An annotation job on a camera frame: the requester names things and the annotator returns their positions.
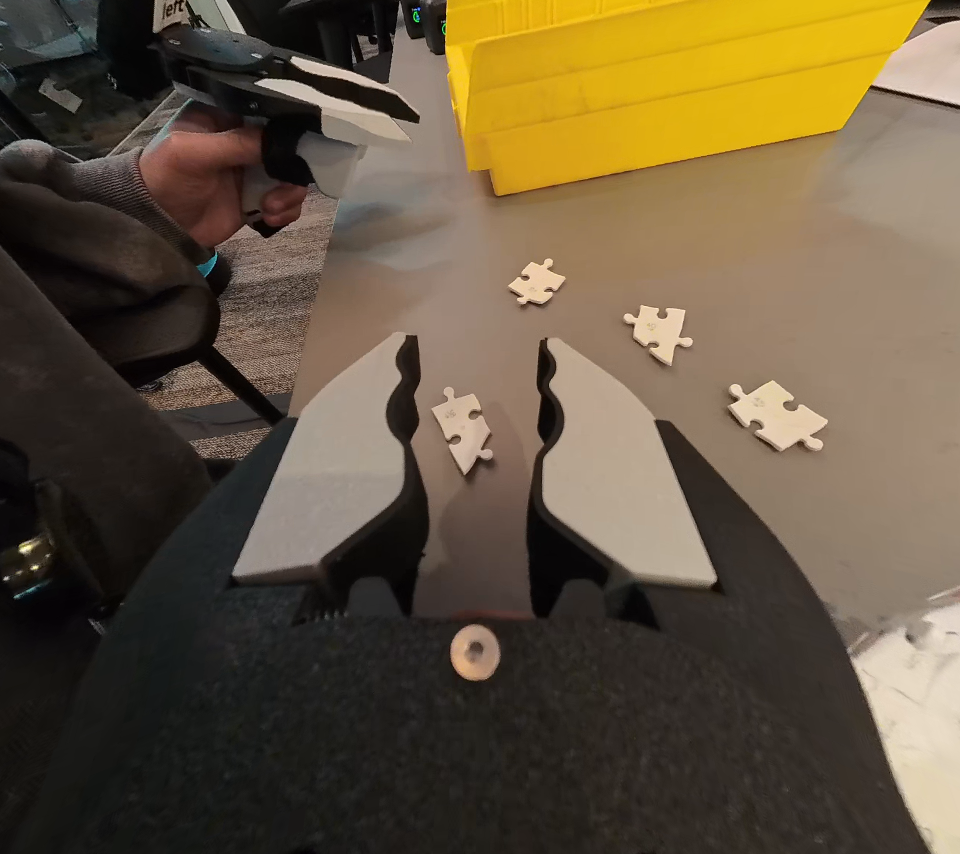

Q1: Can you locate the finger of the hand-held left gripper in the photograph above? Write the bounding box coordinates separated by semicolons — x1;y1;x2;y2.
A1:
276;53;421;120
255;77;414;144

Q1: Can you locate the person's left hand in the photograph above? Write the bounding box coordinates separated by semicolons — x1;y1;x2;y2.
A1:
138;111;312;248

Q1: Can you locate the yellow box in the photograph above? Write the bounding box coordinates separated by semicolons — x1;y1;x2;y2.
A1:
444;0;960;197

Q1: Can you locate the person's left forearm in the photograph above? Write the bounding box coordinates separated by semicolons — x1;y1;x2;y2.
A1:
0;141;211;315

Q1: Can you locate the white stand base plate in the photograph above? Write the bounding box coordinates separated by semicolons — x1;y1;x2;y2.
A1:
873;20;960;109

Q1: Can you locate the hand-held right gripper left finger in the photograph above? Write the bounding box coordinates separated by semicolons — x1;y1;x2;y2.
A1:
231;332;431;619

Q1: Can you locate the black device green light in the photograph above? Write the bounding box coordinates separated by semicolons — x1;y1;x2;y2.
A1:
418;0;451;56
399;0;449;41

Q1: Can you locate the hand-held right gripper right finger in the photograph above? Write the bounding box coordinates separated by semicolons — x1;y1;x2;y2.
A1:
526;336;720;619

